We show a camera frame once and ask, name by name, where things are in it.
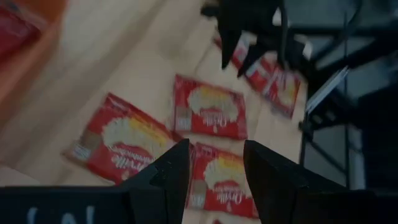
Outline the orange plastic basket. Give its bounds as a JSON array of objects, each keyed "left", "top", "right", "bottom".
[{"left": 0, "top": 0, "right": 68, "bottom": 131}]

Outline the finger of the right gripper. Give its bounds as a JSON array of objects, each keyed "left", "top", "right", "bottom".
[
  {"left": 238, "top": 45, "right": 269, "bottom": 78},
  {"left": 218, "top": 29, "right": 243, "bottom": 70}
]

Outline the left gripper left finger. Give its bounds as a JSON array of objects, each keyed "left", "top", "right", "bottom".
[{"left": 120, "top": 138, "right": 191, "bottom": 224}]

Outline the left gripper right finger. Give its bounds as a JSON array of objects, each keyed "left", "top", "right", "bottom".
[{"left": 243, "top": 139, "right": 349, "bottom": 224}]

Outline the black table frame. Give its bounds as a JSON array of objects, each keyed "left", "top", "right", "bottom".
[{"left": 298, "top": 93, "right": 398, "bottom": 192}]

